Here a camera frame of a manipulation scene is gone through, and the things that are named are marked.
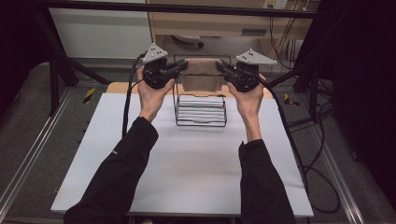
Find black metal frame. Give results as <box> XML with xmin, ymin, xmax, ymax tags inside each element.
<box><xmin>31</xmin><ymin>0</ymin><xmax>334</xmax><ymax>122</ymax></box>

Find yellow black floor tape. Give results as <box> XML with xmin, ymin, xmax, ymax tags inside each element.
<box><xmin>283</xmin><ymin>92</ymin><xmax>301</xmax><ymax>107</ymax></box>
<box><xmin>82</xmin><ymin>87</ymin><xmax>96</xmax><ymax>105</ymax></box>

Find office chair base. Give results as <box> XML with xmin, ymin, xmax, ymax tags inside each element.
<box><xmin>171</xmin><ymin>34</ymin><xmax>205</xmax><ymax>49</ymax></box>

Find white table mat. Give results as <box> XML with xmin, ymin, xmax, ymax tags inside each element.
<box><xmin>49</xmin><ymin>91</ymin><xmax>315</xmax><ymax>218</ymax></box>

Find bundle of black floor cables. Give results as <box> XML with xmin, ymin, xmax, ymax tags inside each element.
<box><xmin>284</xmin><ymin>78</ymin><xmax>336</xmax><ymax>133</ymax></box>

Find brown towel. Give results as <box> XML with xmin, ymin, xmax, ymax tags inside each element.
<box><xmin>180</xmin><ymin>57</ymin><xmax>225</xmax><ymax>93</ymax></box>

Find person's left hand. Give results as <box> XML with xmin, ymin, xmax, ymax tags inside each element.
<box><xmin>135</xmin><ymin>66</ymin><xmax>177</xmax><ymax>123</ymax></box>

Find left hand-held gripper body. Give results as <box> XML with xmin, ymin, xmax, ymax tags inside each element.
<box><xmin>141</xmin><ymin>42</ymin><xmax>177</xmax><ymax>91</ymax></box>

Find white cabinet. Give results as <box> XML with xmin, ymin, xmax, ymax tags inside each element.
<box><xmin>49</xmin><ymin>7</ymin><xmax>156</xmax><ymax>61</ymax></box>

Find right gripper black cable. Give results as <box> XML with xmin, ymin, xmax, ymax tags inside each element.
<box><xmin>259</xmin><ymin>77</ymin><xmax>341</xmax><ymax>216</ymax></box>

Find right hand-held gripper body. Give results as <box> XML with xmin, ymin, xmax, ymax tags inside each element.
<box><xmin>231</xmin><ymin>48</ymin><xmax>278</xmax><ymax>93</ymax></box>

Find person's right hand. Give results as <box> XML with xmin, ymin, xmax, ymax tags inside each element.
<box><xmin>226</xmin><ymin>73</ymin><xmax>268</xmax><ymax>126</ymax></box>

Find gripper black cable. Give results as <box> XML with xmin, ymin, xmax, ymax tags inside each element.
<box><xmin>259</xmin><ymin>77</ymin><xmax>341</xmax><ymax>216</ymax></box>
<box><xmin>121</xmin><ymin>51</ymin><xmax>148</xmax><ymax>138</ymax></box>

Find aluminium floor rail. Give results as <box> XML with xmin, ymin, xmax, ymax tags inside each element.
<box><xmin>310</xmin><ymin>123</ymin><xmax>366</xmax><ymax>224</ymax></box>
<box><xmin>0</xmin><ymin>88</ymin><xmax>75</xmax><ymax>213</ymax></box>

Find black curtain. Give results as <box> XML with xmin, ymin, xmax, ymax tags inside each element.
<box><xmin>297</xmin><ymin>0</ymin><xmax>396</xmax><ymax>204</ymax></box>

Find white power strip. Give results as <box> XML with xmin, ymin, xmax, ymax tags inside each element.
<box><xmin>262</xmin><ymin>0</ymin><xmax>290</xmax><ymax>10</ymax></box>

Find black wire rack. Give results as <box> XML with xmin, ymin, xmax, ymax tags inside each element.
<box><xmin>170</xmin><ymin>53</ymin><xmax>234</xmax><ymax>128</ymax></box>

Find light wooden desk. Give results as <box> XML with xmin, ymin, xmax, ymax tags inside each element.
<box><xmin>146</xmin><ymin>0</ymin><xmax>322</xmax><ymax>68</ymax></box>

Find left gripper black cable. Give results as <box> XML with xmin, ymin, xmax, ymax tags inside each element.
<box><xmin>121</xmin><ymin>51</ymin><xmax>148</xmax><ymax>138</ymax></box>

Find wooden table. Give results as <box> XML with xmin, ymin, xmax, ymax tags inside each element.
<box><xmin>106</xmin><ymin>81</ymin><xmax>275</xmax><ymax>100</ymax></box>

